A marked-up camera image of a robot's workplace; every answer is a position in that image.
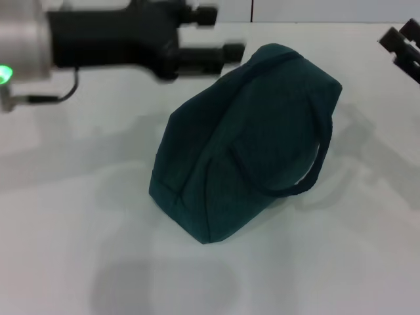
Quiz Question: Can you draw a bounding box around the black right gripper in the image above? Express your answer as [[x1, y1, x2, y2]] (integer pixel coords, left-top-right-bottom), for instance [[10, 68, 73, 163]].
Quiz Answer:
[[377, 18, 420, 86]]

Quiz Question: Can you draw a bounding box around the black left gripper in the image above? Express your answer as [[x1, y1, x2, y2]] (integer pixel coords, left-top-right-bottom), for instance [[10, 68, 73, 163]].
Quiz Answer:
[[47, 0, 246, 79]]

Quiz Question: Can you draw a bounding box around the dark teal insulated lunch bag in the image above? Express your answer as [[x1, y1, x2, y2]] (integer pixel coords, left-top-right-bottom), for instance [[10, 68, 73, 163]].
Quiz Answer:
[[148, 42, 344, 245]]

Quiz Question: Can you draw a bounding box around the dark left arm cable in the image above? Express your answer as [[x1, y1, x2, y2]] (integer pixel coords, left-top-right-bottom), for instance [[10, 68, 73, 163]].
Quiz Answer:
[[11, 67, 80, 103]]

